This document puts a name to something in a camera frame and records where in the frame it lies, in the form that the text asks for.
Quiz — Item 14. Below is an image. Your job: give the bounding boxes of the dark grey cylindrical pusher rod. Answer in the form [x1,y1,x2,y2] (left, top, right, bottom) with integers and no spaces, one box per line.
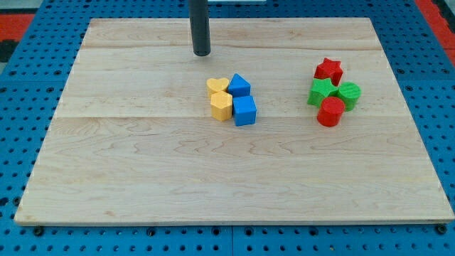
[188,0,211,56]

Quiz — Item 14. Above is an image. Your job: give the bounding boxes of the light wooden board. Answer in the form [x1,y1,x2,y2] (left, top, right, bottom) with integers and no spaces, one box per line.
[15,18,454,226]

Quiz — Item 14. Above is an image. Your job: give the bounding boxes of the yellow heart block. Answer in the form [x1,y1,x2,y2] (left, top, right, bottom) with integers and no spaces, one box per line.
[206,78,230,97]

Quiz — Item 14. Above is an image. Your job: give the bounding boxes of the blue triangle block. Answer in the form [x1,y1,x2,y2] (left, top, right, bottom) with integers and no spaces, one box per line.
[227,73,251,97]

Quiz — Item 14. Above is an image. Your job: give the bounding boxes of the yellow hexagon block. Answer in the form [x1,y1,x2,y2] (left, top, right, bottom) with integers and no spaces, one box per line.
[210,91,232,121]

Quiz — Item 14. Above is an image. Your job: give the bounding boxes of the blue cube block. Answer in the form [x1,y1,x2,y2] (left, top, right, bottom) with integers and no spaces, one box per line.
[233,95,257,126]

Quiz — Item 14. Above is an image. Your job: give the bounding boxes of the red star block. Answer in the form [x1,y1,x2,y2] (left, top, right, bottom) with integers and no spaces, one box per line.
[314,58,343,87]

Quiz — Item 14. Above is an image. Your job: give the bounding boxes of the green star block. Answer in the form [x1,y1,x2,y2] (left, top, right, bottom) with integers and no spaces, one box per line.
[307,78,338,107]

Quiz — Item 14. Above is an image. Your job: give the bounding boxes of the red cylinder block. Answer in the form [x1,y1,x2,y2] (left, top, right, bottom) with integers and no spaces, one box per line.
[316,97,346,127]

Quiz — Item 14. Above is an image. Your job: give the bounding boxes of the green cylinder block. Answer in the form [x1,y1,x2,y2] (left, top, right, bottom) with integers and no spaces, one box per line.
[337,82,362,112]

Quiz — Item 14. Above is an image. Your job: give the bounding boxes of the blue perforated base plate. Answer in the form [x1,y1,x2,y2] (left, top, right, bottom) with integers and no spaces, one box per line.
[1,1,454,255]

